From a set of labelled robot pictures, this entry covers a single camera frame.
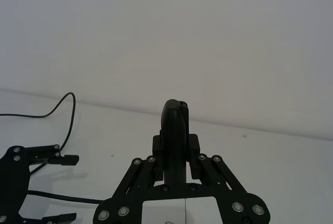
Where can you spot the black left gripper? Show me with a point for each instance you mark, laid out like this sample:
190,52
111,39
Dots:
11,182

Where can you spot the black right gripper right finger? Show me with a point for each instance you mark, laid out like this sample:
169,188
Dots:
226,182

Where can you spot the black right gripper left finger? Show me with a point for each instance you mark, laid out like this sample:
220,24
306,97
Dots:
130,182

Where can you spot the black power plug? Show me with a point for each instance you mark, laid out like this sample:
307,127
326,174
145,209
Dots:
172,143

